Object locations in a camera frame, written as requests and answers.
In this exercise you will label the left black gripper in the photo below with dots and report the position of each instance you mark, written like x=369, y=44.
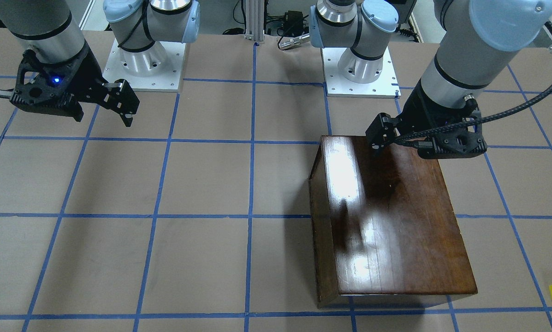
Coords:
x=416, y=110

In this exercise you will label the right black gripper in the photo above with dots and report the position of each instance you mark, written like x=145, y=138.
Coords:
x=88, y=70

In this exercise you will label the dark wooden drawer cabinet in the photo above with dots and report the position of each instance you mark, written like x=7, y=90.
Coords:
x=384, y=228

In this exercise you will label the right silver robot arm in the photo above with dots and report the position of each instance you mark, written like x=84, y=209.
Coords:
x=48, y=28

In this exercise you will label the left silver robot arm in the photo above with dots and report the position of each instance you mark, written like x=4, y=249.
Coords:
x=481, y=38

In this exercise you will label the silver metal connector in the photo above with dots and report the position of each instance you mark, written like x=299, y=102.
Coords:
x=294, y=42

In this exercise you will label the black power adapter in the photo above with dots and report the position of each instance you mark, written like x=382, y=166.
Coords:
x=293, y=20

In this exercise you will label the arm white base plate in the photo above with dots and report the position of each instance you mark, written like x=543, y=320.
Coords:
x=349, y=76
x=158, y=69

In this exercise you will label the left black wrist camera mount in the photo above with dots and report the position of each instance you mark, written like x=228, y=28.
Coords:
x=455, y=144

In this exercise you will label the aluminium frame post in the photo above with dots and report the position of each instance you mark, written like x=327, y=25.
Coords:
x=254, y=20

